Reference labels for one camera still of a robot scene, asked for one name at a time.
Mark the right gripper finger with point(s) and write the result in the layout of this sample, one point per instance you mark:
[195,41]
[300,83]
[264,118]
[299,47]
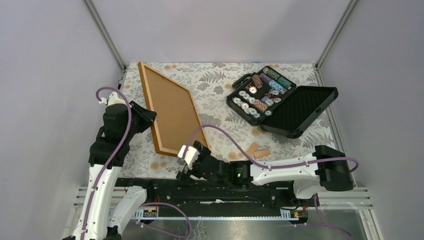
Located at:
[203,150]
[184,176]

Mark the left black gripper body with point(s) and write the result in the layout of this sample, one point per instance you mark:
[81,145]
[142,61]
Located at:
[135,126]

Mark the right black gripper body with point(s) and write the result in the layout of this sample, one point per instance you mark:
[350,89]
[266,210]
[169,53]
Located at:
[195,170]

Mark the brown cardboard backing board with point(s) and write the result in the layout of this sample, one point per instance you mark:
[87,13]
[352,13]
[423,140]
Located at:
[172,112]

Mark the wooden picture frame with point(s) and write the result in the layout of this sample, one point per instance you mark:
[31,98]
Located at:
[147,96]

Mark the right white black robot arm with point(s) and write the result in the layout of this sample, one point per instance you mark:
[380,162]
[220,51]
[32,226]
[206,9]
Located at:
[324,169]

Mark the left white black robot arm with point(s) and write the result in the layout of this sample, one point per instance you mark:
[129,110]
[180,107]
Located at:
[122,120]

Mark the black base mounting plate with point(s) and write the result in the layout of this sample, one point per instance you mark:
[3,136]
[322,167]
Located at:
[205,199]

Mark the small wooden block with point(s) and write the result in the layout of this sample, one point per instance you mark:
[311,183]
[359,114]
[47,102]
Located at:
[262,153]
[253,147]

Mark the floral patterned table mat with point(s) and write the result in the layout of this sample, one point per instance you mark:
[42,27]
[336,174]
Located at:
[228,135]

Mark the black poker chip case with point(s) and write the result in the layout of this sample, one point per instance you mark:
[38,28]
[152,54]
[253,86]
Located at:
[277,105]

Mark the aluminium rail frame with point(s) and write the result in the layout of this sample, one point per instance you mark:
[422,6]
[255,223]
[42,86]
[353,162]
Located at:
[350,210]

